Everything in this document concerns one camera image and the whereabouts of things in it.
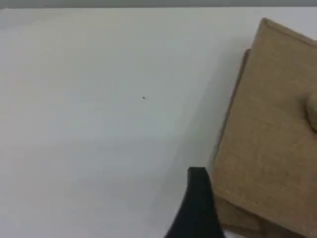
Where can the brown jute tote bag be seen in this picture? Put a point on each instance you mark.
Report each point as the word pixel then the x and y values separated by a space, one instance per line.
pixel 267 138

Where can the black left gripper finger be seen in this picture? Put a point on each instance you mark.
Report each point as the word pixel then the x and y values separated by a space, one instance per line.
pixel 198 213

